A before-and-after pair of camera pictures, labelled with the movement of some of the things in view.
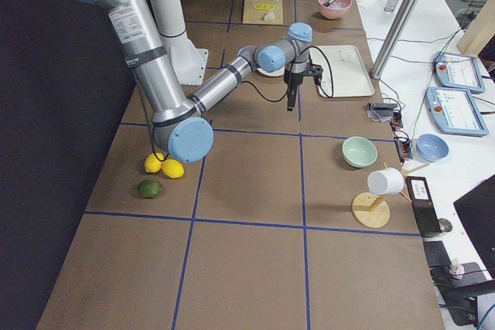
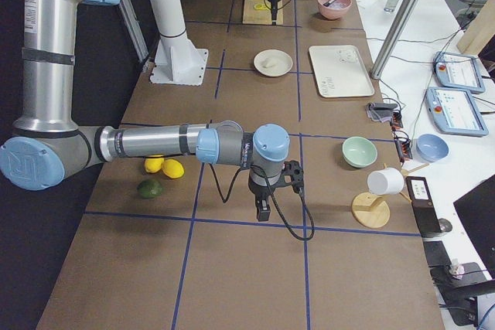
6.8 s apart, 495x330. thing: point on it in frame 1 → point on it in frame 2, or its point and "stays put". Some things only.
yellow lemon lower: (172, 168) stays put
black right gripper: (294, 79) → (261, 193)
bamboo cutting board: (262, 8) stays put
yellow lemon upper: (152, 164) stays put
